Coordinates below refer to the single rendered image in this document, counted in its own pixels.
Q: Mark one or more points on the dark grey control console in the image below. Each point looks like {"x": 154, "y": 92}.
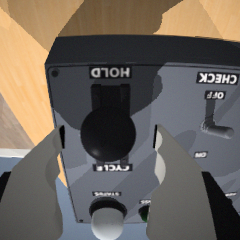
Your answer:
{"x": 187, "y": 84}

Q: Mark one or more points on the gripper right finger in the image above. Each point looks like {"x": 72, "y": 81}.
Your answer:
{"x": 188, "y": 204}

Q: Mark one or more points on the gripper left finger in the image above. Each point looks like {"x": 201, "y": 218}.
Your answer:
{"x": 29, "y": 209}

